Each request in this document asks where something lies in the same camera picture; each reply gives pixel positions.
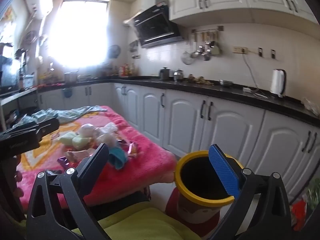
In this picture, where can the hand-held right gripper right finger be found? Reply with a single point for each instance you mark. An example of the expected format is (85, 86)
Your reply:
(223, 170)

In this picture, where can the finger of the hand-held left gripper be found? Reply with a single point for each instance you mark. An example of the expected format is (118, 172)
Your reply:
(48, 126)

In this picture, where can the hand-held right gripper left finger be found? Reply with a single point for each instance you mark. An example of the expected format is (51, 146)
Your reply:
(97, 162)

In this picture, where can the yellow rimmed waste bin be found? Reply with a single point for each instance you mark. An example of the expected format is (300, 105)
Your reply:
(200, 177)

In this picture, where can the blue sock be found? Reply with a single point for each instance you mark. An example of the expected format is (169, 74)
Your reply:
(117, 158)

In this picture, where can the light green sock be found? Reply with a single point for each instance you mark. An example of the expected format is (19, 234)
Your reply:
(67, 138)
(82, 142)

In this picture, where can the light blue cloth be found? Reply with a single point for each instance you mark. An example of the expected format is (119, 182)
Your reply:
(75, 113)

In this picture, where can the shiny foil wrapper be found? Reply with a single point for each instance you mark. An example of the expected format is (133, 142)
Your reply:
(122, 141)

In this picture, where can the purple foil wrapper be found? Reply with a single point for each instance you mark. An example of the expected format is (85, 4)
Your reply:
(63, 161)

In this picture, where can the orange snack wrapper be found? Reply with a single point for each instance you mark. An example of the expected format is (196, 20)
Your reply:
(133, 150)

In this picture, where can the blue hanging container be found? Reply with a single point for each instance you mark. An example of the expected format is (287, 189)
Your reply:
(67, 93)

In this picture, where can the pink printed blanket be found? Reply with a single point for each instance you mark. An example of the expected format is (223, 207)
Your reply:
(140, 167)

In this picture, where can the pale blue plastic box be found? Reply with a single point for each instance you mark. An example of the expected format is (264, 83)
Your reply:
(28, 81)

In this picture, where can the large steel stockpot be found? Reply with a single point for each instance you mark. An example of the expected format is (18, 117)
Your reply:
(71, 78)

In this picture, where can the black microwave oven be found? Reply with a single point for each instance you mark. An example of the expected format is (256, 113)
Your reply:
(8, 77)

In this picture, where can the yellow-green cloth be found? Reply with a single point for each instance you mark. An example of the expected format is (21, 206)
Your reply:
(150, 222)

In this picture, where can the black countertop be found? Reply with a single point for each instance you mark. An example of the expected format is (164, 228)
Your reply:
(200, 90)

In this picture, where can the white power adapter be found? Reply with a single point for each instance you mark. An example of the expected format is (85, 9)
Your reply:
(247, 89)

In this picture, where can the red plastic bag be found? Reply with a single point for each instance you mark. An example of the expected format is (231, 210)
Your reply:
(298, 212)

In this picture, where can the steel bowl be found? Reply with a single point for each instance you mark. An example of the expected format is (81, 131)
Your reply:
(226, 83)

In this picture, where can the pile of ginger roots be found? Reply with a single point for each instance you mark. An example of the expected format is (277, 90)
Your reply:
(201, 80)

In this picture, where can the green bag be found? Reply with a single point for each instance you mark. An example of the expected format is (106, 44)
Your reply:
(313, 192)

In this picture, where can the bright window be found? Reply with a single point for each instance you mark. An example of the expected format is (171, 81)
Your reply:
(80, 35)

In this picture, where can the row of condiment bottles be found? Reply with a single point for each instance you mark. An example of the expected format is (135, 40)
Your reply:
(127, 70)

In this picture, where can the white electric kettle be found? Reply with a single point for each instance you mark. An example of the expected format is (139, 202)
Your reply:
(277, 82)

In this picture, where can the steel lidded pot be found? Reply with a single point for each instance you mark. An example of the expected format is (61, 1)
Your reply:
(179, 75)

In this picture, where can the clear plastic bag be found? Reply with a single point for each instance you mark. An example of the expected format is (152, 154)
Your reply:
(311, 106)

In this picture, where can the steel pot on counter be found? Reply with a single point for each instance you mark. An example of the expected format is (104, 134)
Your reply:
(164, 74)

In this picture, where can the steel ladle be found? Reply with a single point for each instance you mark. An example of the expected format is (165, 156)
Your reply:
(207, 56)
(196, 54)

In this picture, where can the pale hanging scoop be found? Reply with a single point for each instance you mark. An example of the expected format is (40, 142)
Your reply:
(216, 50)

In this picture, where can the white water heater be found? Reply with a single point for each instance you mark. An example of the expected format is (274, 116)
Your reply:
(40, 2)

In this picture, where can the black range hood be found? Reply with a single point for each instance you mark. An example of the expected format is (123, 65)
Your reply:
(155, 27)

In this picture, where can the small wall fan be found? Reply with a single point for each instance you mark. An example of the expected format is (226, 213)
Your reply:
(114, 52)

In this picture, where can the small wall rack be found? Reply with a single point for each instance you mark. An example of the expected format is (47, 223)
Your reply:
(134, 48)

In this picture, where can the wall poster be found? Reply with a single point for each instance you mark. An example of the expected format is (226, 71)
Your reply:
(10, 16)

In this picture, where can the wall power socket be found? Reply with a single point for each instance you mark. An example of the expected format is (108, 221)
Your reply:
(240, 49)

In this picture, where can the black wall hook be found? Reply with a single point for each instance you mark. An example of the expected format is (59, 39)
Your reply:
(260, 52)
(273, 54)

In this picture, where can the utensil hanging rail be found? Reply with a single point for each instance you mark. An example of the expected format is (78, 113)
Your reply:
(207, 29)

